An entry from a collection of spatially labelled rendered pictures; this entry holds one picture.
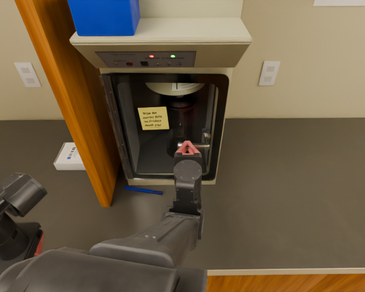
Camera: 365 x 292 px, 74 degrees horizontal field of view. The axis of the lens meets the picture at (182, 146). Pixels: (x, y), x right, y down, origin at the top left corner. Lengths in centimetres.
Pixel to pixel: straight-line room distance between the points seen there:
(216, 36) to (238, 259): 60
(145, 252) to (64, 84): 46
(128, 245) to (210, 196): 71
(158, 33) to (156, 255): 39
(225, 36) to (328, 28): 75
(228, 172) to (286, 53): 55
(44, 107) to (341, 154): 135
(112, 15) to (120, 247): 38
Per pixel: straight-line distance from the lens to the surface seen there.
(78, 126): 64
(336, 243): 93
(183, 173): 48
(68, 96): 60
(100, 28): 48
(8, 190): 54
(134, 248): 19
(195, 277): 17
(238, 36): 48
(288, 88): 125
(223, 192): 91
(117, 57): 53
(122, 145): 76
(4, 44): 126
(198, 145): 67
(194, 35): 48
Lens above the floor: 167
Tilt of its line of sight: 44 degrees down
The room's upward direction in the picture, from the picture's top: straight up
